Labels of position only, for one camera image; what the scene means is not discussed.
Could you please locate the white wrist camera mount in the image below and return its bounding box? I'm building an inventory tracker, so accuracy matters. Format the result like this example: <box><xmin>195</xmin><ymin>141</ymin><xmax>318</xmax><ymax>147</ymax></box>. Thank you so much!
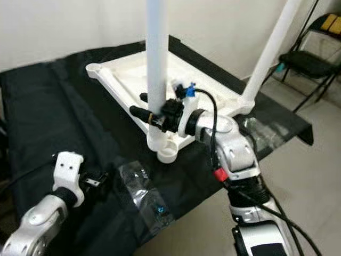
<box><xmin>173</xmin><ymin>80</ymin><xmax>200</xmax><ymax>138</ymax></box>
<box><xmin>52</xmin><ymin>152</ymin><xmax>86</xmax><ymax>207</ymax></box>

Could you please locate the white plastic table top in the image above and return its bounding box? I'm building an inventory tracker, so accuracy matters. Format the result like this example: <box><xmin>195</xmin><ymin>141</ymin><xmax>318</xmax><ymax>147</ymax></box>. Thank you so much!
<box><xmin>85</xmin><ymin>48</ymin><xmax>255</xmax><ymax>164</ymax></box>

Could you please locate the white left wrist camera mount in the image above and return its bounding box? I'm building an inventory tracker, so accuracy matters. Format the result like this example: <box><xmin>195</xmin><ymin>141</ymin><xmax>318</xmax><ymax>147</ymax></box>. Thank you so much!
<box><xmin>52</xmin><ymin>152</ymin><xmax>86</xmax><ymax>207</ymax></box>

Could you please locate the black folding chair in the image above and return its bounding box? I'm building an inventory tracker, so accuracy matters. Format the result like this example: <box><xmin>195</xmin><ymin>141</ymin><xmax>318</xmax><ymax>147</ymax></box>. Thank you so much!
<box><xmin>264</xmin><ymin>11</ymin><xmax>341</xmax><ymax>113</ymax></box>

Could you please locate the clear tape patch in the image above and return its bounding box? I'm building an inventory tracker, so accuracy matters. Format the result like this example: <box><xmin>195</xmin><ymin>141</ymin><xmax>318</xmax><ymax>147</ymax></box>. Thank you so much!
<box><xmin>117</xmin><ymin>162</ymin><xmax>175</xmax><ymax>225</ymax></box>
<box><xmin>242</xmin><ymin>116</ymin><xmax>284</xmax><ymax>156</ymax></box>

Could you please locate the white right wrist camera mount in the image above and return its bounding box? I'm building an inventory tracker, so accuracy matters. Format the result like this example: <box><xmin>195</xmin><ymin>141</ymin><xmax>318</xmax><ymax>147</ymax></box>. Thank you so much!
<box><xmin>173</xmin><ymin>80</ymin><xmax>200</xmax><ymax>138</ymax></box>

